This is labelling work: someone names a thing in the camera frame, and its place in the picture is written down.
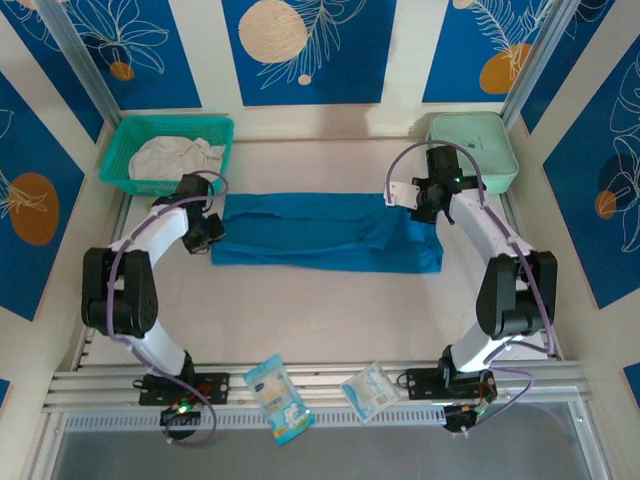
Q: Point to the blue t-shirt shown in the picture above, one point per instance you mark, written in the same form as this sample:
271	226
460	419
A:
310	235

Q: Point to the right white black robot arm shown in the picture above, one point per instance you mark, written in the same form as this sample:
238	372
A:
515	295

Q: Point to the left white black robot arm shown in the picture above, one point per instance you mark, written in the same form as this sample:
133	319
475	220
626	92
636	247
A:
120	295

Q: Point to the mint green zip case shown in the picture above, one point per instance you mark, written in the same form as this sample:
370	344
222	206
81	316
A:
495	145

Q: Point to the white t-shirt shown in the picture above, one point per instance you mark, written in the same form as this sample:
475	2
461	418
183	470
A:
165	157

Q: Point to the teal plastic basket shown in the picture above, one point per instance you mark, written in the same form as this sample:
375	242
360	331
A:
116	150

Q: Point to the blue yellow snack packet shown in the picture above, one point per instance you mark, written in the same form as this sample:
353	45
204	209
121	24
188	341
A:
277	395

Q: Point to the white blue plastic packet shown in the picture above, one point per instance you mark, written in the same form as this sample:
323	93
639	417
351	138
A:
370	392

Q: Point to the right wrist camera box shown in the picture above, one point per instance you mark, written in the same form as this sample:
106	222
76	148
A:
402	193

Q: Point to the blue floral wall panel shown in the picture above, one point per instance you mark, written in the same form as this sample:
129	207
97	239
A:
575	240
170	75
45	50
350	75
570	50
450	60
30	270

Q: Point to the aluminium corner post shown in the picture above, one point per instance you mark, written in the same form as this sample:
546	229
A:
537	60
80	55

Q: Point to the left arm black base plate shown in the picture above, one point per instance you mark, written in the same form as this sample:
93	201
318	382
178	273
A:
215	387

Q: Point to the aluminium table frame rails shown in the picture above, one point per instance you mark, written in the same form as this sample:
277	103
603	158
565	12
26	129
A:
320	380

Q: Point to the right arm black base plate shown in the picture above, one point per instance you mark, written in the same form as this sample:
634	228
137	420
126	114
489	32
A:
422	382

